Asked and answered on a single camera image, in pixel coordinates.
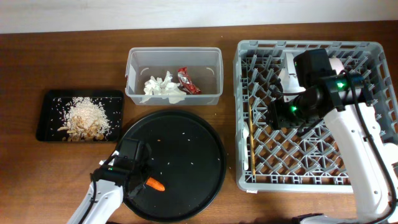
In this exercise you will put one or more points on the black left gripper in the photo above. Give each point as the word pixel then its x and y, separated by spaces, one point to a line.
pixel 147 170

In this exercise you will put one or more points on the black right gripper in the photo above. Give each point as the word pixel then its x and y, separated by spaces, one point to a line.
pixel 278 119

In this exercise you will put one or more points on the orange carrot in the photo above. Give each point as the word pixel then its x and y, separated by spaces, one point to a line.
pixel 155 184

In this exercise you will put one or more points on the wooden chopstick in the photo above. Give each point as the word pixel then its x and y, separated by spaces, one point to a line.
pixel 253 167

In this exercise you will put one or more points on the white plastic fork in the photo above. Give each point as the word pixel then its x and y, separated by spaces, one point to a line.
pixel 245 147

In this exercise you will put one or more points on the rice and food scraps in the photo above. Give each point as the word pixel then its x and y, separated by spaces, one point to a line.
pixel 84 119

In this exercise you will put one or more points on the white tissue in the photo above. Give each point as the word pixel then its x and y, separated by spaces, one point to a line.
pixel 163 87

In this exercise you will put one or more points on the red snack wrapper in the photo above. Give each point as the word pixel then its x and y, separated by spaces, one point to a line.
pixel 186 82

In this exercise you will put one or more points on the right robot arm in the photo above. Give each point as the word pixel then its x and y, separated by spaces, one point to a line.
pixel 343 101

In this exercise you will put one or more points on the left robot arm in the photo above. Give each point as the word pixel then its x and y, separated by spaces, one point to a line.
pixel 111 184

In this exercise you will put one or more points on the grey dishwasher rack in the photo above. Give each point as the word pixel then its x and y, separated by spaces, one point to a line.
pixel 286 162

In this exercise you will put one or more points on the round black serving tray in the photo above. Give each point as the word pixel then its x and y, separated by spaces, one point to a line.
pixel 187 157

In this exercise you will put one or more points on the black rectangular tray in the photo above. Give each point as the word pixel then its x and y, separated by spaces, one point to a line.
pixel 56 104

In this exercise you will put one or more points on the clear plastic bin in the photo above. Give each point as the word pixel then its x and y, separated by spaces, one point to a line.
pixel 204 66

